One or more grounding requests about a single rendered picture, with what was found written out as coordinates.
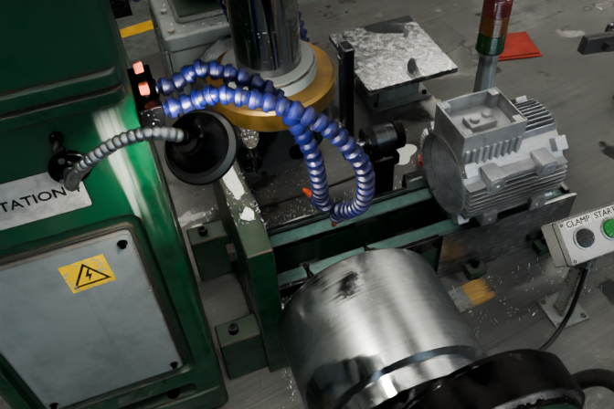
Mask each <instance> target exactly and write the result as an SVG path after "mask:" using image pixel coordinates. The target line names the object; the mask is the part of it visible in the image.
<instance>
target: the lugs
mask: <svg viewBox="0 0 614 409"><path fill-rule="evenodd" d="M526 100H527V98H526V96H522V97H519V98H515V99H512V100H510V102H511V103H512V104H516V103H519V102H523V101H526ZM434 122H435V121H432V122H429V123H426V126H427V129H428V133H429V134H430V133H433V130H434ZM549 142H550V145H551V149H552V152H559V151H562V150H565V149H567V148H568V145H567V141H566V135H559V136H556V137H553V138H550V139H549ZM460 172H461V176H462V179H470V178H473V177H476V176H478V175H479V174H478V171H477V167H476V163H466V164H463V165H461V166H460ZM421 173H422V177H423V180H424V182H426V181H427V177H426V175H425V171H424V169H421ZM451 218H452V222H453V224H454V225H461V224H464V223H468V222H469V219H466V220H464V219H463V218H462V217H461V215H451Z"/></svg>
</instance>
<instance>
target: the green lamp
mask: <svg viewBox="0 0 614 409"><path fill-rule="evenodd" d="M505 38H506V34H505V35H504V36H502V37H487V36H484V35H483V34H481V33H480V31H479V32H478V37H477V43H476V47H477V49H478V50H479V51H481V52H482V53H484V54H490V55H492V54H498V53H500V52H502V51H503V47H504V42H505Z"/></svg>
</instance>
